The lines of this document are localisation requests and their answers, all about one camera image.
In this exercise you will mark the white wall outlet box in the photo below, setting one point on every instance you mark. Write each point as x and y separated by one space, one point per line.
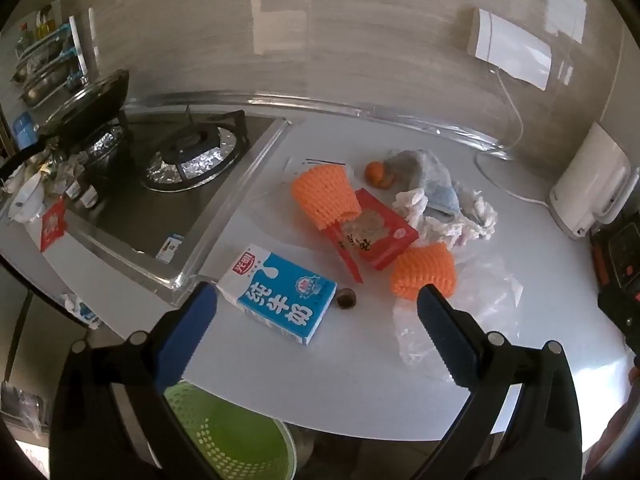
505 45

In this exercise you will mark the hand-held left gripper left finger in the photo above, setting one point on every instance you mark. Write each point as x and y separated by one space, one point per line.
187 330

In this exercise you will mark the clear wrapper with black stripes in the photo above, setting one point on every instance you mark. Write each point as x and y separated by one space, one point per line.
310 165

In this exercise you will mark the black appliance with orange trim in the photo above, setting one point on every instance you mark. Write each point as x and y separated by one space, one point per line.
620 250

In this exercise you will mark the metal dish rack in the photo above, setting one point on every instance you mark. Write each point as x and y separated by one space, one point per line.
50 67

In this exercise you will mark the orange foam fruit net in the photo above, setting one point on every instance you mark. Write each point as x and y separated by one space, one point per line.
325 192
422 270

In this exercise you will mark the grey blue cloth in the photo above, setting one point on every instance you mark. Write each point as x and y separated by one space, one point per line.
425 170

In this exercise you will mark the clear plastic bag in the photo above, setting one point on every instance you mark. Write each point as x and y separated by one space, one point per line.
495 285

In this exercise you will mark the blue and white milk carton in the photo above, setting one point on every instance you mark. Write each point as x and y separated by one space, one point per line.
280 290

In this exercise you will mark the red snack packet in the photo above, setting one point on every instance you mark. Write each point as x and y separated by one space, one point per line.
385 240

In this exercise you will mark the red torn packet strip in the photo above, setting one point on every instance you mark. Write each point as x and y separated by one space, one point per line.
345 255

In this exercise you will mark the steel gas stove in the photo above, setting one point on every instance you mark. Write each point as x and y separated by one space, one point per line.
145 210

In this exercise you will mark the white tissue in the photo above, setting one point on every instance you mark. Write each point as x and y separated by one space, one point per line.
475 220

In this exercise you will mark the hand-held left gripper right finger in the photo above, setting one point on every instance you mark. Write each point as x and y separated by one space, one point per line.
445 332

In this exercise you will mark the black frying pan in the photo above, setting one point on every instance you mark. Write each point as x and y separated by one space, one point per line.
90 110

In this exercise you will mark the small red packet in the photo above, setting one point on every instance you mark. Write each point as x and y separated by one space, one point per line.
52 225

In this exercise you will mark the white electric kettle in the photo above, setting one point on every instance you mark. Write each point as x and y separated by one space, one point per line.
590 180

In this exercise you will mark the blue packet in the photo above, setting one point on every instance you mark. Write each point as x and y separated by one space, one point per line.
22 130

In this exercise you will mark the foil burner liner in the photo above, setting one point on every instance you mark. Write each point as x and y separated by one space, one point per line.
107 142
200 165

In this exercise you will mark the green perforated waste basket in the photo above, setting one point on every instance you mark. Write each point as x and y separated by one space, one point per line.
235 435

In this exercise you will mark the person's right forearm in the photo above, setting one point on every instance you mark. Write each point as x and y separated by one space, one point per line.
625 430

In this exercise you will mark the blue and white wrapper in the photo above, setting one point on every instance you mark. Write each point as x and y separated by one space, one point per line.
80 310

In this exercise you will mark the small orange fruit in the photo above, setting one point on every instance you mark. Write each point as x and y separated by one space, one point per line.
375 174

